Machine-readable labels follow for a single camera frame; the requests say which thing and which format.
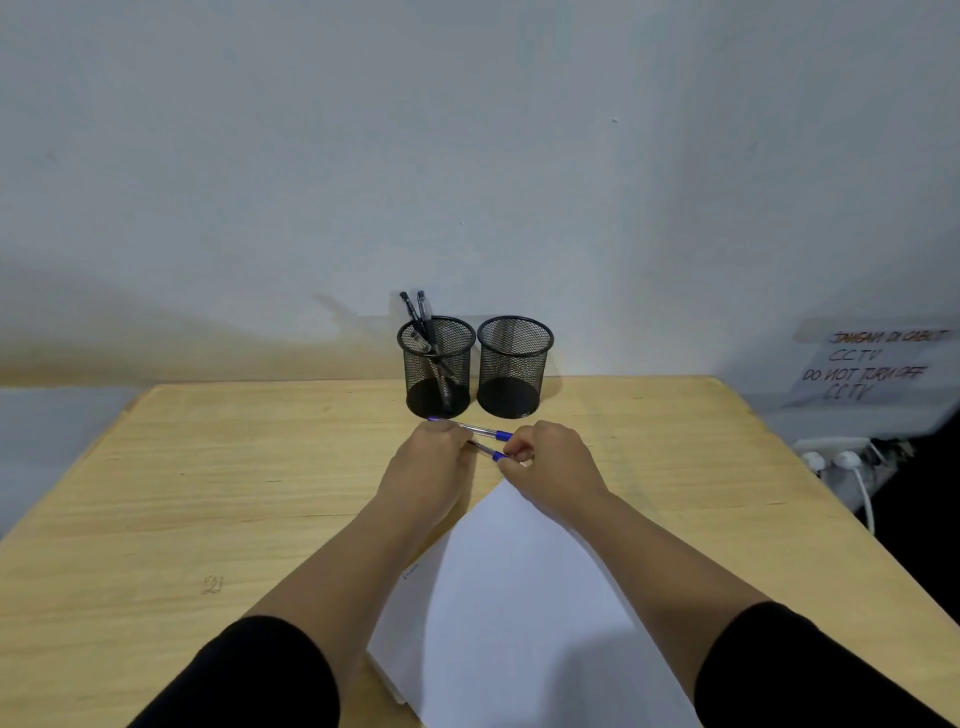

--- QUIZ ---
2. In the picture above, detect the handwritten white paper sign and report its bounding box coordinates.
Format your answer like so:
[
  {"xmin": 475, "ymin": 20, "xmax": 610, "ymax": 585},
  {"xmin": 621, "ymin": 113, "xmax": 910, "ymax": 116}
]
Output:
[{"xmin": 782, "ymin": 324, "xmax": 955, "ymax": 411}]

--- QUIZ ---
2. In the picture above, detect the person's left forearm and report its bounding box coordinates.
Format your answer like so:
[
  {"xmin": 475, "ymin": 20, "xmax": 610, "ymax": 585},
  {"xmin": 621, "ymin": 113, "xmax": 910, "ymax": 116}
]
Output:
[{"xmin": 127, "ymin": 491, "xmax": 468, "ymax": 728}]

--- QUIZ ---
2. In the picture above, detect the silver grey pen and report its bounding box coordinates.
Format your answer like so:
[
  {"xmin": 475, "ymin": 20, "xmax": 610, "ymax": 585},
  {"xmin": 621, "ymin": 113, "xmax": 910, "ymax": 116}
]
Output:
[{"xmin": 407, "ymin": 327, "xmax": 451, "ymax": 376}]

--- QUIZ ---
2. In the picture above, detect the stack of white paper sheets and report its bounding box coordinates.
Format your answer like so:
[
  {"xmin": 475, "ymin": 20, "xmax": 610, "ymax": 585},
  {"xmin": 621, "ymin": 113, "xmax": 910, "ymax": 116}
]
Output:
[{"xmin": 365, "ymin": 480, "xmax": 704, "ymax": 728}]

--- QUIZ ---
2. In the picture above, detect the person's left hand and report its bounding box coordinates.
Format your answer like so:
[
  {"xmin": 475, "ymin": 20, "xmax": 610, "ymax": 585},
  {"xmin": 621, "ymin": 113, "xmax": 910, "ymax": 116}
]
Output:
[{"xmin": 373, "ymin": 418, "xmax": 478, "ymax": 522}]

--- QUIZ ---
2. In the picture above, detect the white power strip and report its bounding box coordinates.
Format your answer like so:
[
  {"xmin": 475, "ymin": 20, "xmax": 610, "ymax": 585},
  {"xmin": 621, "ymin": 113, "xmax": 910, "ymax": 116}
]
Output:
[{"xmin": 796, "ymin": 441, "xmax": 905, "ymax": 515}]

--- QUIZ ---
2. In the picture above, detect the black click pen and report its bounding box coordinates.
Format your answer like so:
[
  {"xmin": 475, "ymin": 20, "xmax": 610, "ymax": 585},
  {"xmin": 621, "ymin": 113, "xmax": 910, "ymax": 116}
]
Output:
[
  {"xmin": 399, "ymin": 291, "xmax": 457, "ymax": 415},
  {"xmin": 416, "ymin": 289, "xmax": 440, "ymax": 361}
]

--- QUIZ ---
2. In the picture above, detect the person's right forearm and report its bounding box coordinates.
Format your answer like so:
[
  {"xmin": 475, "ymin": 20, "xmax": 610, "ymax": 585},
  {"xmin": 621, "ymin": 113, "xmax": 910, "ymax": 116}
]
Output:
[{"xmin": 558, "ymin": 489, "xmax": 955, "ymax": 728}]

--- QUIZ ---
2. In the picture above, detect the long clear blue-capped pen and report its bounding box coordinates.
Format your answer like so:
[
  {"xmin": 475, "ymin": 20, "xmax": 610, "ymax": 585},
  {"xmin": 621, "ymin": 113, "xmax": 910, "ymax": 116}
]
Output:
[{"xmin": 426, "ymin": 417, "xmax": 515, "ymax": 442}]

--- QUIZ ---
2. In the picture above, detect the person's right hand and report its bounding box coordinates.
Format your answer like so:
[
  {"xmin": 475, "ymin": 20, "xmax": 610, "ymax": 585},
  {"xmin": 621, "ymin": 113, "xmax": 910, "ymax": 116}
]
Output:
[{"xmin": 495, "ymin": 420, "xmax": 610, "ymax": 525}]

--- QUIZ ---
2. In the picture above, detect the white power cable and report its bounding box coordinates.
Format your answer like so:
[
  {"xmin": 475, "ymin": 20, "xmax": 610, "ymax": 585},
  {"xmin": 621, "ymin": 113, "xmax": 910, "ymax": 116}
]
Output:
[{"xmin": 855, "ymin": 466, "xmax": 878, "ymax": 537}]

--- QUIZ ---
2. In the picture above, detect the black mesh pen holder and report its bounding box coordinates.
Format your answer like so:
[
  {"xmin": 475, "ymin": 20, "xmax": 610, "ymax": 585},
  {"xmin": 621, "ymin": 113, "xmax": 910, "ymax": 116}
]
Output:
[
  {"xmin": 477, "ymin": 315, "xmax": 555, "ymax": 420},
  {"xmin": 396, "ymin": 315, "xmax": 478, "ymax": 420}
]

